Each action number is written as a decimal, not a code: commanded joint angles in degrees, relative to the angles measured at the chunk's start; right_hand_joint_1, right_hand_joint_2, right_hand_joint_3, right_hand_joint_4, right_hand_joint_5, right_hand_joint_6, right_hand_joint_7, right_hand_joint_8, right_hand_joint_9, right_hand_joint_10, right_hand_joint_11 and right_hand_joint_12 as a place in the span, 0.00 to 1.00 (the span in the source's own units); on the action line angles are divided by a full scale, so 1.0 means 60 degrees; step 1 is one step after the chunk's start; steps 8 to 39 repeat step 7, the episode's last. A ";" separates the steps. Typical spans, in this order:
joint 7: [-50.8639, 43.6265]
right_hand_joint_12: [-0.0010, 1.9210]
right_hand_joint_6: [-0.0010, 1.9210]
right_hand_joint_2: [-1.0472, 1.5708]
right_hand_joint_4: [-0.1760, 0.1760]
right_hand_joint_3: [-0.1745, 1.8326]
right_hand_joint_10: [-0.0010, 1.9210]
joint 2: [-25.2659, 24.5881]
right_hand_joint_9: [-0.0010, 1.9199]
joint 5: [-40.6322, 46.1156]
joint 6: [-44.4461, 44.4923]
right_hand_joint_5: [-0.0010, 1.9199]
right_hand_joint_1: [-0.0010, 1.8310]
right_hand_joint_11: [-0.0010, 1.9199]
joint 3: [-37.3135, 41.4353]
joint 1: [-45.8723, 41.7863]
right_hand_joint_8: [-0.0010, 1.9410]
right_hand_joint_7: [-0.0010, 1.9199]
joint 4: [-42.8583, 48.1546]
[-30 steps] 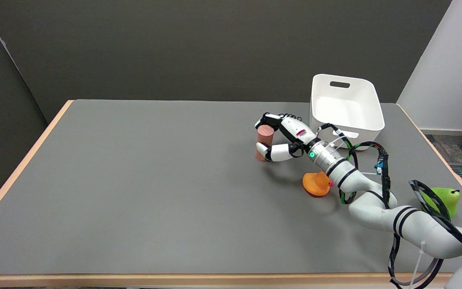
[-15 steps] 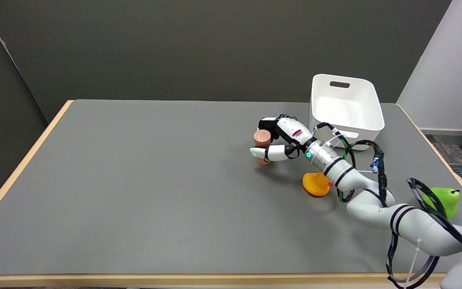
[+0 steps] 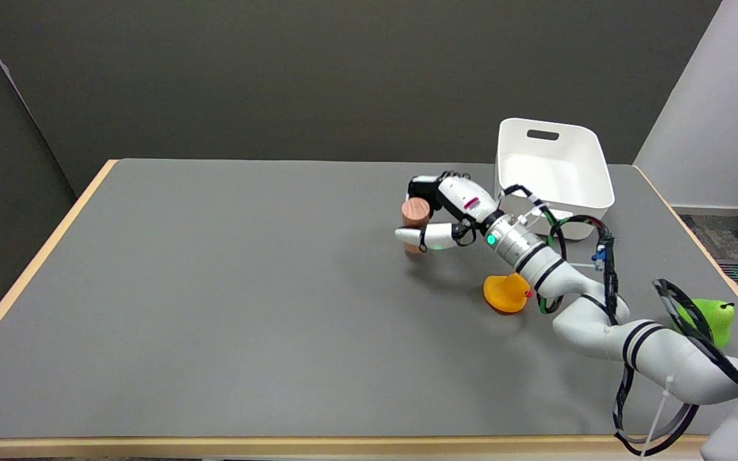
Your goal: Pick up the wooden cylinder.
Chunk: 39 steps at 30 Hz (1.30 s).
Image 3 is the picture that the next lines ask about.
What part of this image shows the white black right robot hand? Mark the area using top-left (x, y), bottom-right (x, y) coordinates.
top-left (395, 172), bottom-right (504, 252)

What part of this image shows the wooden cylinder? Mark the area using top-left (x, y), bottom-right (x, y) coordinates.
top-left (401, 197), bottom-right (432, 256)

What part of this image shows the yellow rubber duck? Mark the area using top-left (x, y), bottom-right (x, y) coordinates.
top-left (483, 273), bottom-right (533, 314)

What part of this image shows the white plastic bin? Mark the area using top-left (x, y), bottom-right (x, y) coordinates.
top-left (494, 118), bottom-right (615, 241)

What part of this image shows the green toy pear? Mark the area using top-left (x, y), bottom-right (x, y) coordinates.
top-left (672, 298), bottom-right (735, 350)

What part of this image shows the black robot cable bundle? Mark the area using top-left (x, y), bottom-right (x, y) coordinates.
top-left (501, 184), bottom-right (738, 457)

